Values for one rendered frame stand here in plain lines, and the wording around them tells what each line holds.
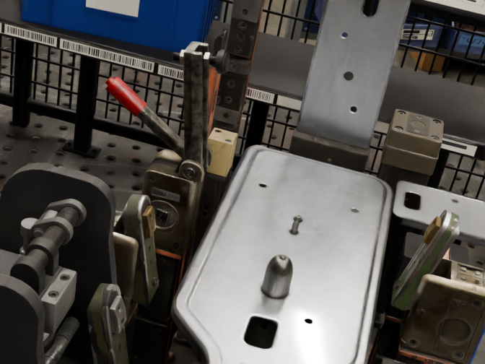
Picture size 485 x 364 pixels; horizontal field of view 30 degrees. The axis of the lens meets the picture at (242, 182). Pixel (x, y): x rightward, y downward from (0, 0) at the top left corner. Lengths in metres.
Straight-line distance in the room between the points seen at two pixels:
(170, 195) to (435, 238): 0.33
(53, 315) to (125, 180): 1.01
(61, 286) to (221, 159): 0.48
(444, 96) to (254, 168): 0.42
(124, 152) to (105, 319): 1.01
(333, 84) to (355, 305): 0.40
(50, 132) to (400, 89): 0.73
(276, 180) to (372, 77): 0.22
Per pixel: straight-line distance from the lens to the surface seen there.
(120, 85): 1.12
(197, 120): 1.09
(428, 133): 1.35
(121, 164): 1.80
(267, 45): 1.59
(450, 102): 1.54
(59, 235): 0.79
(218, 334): 0.98
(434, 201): 1.31
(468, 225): 1.28
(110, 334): 0.87
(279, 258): 1.03
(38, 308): 0.73
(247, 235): 1.14
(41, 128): 1.89
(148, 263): 1.01
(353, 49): 1.33
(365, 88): 1.35
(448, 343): 1.13
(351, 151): 1.38
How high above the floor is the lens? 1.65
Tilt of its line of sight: 32 degrees down
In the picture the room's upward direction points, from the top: 12 degrees clockwise
